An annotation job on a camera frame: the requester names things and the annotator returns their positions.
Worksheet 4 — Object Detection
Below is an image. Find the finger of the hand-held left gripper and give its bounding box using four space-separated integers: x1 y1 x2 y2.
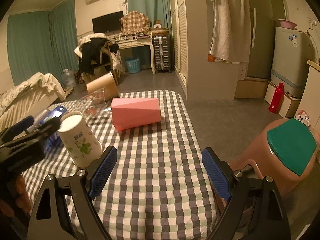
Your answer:
0 115 35 144
24 117 62 142

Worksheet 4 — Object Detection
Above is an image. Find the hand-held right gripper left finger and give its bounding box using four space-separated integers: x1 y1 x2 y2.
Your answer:
29 145 118 240

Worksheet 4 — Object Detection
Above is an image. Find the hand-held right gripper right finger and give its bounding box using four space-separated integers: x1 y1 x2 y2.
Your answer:
202 147 292 240

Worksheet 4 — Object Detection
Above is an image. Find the white cup with green print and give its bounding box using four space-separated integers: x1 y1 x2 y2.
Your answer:
57 112 103 168

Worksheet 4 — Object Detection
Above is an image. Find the person's left hand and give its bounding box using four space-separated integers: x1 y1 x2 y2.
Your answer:
0 174 33 218

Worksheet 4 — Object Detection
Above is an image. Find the blue packet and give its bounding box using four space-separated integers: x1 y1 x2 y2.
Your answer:
44 106 68 153

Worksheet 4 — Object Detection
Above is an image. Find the beige covered sofa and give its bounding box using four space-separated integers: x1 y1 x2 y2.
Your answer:
0 72 66 130

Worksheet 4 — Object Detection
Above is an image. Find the pink plastic stool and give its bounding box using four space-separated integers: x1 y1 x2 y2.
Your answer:
229 117 318 207

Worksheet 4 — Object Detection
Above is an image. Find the checked tablecloth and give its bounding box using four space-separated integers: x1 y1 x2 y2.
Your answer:
21 90 218 240

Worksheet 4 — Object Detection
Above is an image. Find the clear water jug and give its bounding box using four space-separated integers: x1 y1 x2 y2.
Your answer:
61 69 75 88

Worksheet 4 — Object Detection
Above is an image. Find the clear wine glass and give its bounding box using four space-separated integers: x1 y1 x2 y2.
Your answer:
75 87 113 118

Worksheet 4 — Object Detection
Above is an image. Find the pink tissue box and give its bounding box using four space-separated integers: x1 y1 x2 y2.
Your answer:
111 98 161 131

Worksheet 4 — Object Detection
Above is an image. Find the brown round bin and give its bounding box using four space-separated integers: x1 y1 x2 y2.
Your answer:
86 71 119 99

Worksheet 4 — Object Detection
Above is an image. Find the green stool cushion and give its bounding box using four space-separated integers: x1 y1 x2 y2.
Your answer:
266 118 317 176

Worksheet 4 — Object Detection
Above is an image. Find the teal curtain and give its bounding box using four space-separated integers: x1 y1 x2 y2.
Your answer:
127 0 173 34
7 0 79 80

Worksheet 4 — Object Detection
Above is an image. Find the black jacket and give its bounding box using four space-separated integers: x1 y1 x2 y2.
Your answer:
79 36 108 74

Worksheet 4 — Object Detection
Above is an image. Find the red bottle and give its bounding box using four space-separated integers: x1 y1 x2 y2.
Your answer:
269 83 284 113

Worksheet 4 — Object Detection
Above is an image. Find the white storage box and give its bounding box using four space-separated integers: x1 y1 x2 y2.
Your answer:
264 82 301 118

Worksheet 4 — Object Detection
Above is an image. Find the small printed box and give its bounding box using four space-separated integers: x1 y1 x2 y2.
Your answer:
294 109 311 126

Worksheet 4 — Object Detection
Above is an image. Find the blue laundry basket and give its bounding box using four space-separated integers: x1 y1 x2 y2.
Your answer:
124 58 140 74

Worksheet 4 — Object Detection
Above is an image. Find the white desk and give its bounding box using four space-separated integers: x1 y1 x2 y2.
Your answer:
116 35 155 78

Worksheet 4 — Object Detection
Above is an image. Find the black television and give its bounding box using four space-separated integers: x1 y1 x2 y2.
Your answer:
92 11 124 34

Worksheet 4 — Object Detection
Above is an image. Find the silver suitcase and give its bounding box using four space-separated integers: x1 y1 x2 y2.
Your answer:
152 35 173 74

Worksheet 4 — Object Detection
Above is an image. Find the plaid blanket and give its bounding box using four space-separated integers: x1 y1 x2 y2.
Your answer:
121 11 152 34

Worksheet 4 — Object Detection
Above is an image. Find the white washing machine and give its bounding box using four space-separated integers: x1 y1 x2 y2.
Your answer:
270 26 314 98

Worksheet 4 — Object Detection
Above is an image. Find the white louvre wardrobe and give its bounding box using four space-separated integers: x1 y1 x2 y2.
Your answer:
169 0 188 86

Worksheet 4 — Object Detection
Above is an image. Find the cardboard box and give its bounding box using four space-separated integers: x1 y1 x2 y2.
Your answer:
151 20 171 37

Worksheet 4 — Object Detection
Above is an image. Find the white hanging towel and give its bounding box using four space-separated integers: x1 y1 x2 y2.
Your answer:
210 0 252 62

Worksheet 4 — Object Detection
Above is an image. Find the pink basin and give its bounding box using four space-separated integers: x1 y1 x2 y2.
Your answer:
278 19 298 30

